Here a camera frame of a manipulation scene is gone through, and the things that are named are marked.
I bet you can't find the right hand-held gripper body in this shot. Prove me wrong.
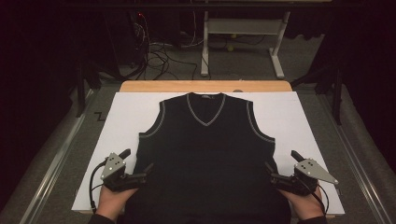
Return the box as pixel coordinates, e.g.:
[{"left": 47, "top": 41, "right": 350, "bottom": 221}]
[{"left": 270, "top": 158, "right": 340, "bottom": 197}]

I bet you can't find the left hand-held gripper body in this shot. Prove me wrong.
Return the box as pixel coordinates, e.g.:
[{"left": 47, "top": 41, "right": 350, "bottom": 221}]
[{"left": 100, "top": 151, "right": 148, "bottom": 192}]

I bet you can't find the black knit vest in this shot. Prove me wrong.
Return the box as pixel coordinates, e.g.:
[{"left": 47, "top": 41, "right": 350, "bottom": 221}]
[{"left": 124, "top": 91, "right": 292, "bottom": 224}]

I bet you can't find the person's left hand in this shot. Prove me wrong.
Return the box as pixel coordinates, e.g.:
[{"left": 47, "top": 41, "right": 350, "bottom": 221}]
[{"left": 95, "top": 186, "right": 138, "bottom": 222}]

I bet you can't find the person's right hand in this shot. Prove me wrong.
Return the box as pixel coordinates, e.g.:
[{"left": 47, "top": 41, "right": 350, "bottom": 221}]
[{"left": 278, "top": 186, "right": 327, "bottom": 221}]

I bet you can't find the white board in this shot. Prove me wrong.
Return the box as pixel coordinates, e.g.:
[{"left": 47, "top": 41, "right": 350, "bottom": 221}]
[{"left": 71, "top": 91, "right": 346, "bottom": 216}]

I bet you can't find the black metal stand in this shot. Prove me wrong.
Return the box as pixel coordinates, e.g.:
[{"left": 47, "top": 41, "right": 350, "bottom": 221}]
[
  {"left": 290, "top": 63, "right": 344, "bottom": 126},
  {"left": 75, "top": 57, "right": 103, "bottom": 119}
]

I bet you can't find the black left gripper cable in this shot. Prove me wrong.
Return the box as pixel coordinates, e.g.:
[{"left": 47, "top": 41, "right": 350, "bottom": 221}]
[{"left": 89, "top": 161, "right": 108, "bottom": 215}]

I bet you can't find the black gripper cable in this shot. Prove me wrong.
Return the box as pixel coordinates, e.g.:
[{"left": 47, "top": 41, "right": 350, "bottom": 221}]
[
  {"left": 89, "top": 161, "right": 108, "bottom": 215},
  {"left": 306, "top": 180, "right": 331, "bottom": 217}
]

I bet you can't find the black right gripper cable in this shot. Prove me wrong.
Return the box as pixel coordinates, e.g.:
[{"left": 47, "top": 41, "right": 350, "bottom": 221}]
[{"left": 306, "top": 180, "right": 331, "bottom": 217}]

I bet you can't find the metal floor rail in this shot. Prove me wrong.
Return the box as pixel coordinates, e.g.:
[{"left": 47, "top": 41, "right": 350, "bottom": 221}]
[
  {"left": 316, "top": 92, "right": 394, "bottom": 224},
  {"left": 18, "top": 88, "right": 95, "bottom": 224}
]

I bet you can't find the tangle of floor cables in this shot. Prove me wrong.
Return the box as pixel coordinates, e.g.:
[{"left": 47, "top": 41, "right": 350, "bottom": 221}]
[{"left": 130, "top": 11, "right": 202, "bottom": 81}]

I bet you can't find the white desk frame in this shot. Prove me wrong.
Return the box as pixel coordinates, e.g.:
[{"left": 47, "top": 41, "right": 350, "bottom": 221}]
[{"left": 200, "top": 10, "right": 291, "bottom": 80}]

